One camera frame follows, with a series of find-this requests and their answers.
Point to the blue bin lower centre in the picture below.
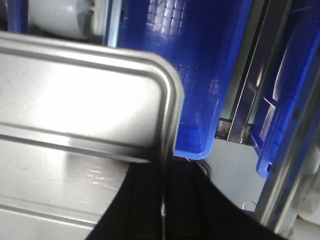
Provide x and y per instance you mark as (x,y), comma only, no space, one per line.
(201,39)

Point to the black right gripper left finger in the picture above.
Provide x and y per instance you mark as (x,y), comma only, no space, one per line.
(135,211)

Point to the white roller wheel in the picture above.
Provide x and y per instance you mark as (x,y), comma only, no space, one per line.
(76,19)

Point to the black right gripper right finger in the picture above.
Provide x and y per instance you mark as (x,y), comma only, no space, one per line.
(197,210)

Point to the blue bin lower right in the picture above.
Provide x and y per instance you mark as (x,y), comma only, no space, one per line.
(297,48)

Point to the blue bin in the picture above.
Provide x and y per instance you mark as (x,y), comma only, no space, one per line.
(201,39)
(297,48)

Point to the silver ribbed metal tray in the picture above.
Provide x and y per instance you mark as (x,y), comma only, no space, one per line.
(73,117)

